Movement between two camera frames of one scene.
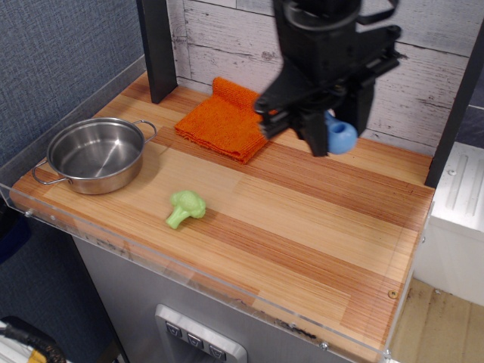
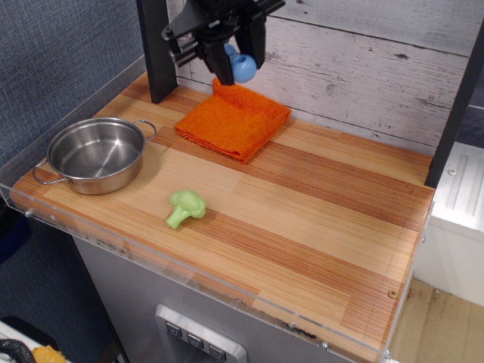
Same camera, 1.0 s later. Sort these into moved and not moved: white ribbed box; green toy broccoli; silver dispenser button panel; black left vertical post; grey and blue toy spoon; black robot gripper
Moved: black robot gripper; grey and blue toy spoon
Not moved: black left vertical post; green toy broccoli; silver dispenser button panel; white ribbed box
